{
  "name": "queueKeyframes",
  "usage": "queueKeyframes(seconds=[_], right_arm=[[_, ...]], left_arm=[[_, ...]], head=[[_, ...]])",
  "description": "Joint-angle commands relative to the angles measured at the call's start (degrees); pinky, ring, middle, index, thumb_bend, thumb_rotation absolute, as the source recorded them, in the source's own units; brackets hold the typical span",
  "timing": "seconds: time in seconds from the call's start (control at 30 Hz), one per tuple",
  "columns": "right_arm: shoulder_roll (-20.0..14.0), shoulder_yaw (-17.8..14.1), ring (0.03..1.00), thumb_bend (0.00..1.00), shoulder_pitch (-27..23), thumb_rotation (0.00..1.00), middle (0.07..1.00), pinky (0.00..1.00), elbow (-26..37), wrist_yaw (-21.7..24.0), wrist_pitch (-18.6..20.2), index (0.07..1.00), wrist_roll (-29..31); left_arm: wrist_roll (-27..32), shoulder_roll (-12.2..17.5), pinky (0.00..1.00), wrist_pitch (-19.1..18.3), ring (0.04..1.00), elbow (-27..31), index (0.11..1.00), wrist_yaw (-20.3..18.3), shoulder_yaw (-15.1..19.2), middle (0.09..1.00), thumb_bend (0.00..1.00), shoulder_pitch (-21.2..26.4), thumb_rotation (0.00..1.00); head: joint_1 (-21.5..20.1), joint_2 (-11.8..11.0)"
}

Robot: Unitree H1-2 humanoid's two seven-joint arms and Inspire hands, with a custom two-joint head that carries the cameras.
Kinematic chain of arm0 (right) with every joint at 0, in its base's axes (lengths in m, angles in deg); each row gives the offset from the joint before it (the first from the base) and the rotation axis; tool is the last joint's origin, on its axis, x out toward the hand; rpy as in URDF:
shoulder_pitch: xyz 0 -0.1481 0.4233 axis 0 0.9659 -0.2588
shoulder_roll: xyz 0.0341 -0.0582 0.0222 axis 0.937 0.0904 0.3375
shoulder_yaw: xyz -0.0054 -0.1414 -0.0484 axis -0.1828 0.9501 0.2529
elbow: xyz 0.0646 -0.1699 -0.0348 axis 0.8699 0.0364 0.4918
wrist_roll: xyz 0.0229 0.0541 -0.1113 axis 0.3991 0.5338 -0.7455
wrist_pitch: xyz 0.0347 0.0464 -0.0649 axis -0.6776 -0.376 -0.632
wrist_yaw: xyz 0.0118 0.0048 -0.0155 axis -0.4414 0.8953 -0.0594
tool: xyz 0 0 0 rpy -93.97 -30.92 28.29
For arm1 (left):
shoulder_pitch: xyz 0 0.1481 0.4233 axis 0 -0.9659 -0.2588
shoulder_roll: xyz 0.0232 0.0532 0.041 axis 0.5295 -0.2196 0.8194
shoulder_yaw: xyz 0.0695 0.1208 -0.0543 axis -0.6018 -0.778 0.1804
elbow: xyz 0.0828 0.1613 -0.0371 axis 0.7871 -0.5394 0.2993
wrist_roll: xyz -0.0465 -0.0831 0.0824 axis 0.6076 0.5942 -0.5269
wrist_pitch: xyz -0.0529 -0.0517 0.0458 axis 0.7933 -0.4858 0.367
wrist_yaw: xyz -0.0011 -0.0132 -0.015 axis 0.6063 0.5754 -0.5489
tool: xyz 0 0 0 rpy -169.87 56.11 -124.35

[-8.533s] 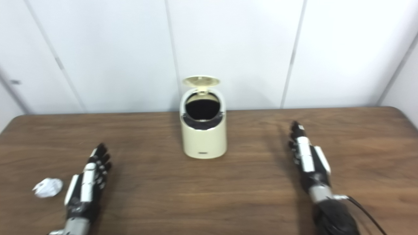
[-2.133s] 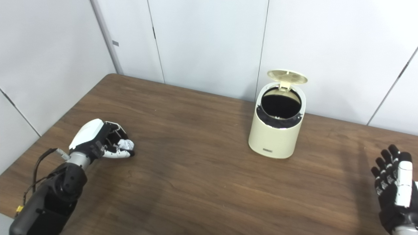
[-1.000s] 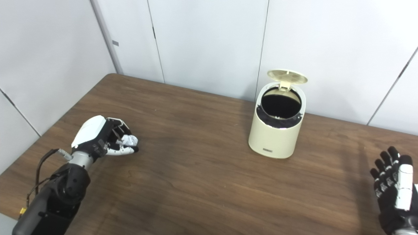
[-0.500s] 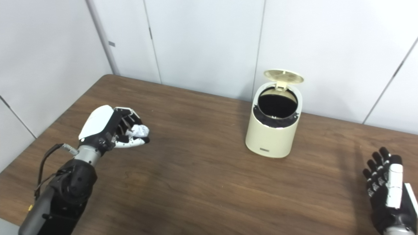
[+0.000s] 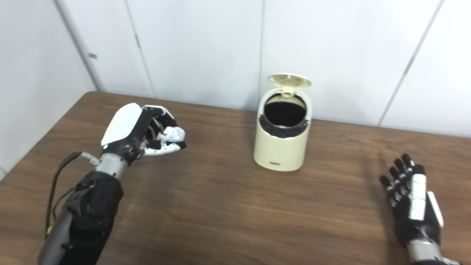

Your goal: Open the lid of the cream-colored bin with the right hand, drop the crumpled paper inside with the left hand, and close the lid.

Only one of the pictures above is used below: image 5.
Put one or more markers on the cream-colored round bin lid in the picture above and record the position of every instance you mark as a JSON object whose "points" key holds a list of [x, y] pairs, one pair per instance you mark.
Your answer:
{"points": [[289, 81]]}

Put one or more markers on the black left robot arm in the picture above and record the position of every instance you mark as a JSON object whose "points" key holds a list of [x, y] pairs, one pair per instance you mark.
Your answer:
{"points": [[92, 206]]}

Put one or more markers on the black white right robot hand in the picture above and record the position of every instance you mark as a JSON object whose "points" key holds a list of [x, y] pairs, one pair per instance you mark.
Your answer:
{"points": [[417, 221]]}

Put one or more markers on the white paper ball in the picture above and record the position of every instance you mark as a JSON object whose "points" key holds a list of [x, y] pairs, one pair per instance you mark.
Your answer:
{"points": [[172, 134]]}

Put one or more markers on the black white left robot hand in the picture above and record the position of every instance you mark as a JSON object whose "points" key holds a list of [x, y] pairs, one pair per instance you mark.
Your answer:
{"points": [[121, 125]]}

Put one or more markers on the cream-colored round bin body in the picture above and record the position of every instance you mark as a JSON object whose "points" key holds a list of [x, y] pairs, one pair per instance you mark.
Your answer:
{"points": [[281, 151]]}

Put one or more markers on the grey wall corner post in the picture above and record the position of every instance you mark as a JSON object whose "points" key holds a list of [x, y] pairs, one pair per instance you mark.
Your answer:
{"points": [[77, 48]]}

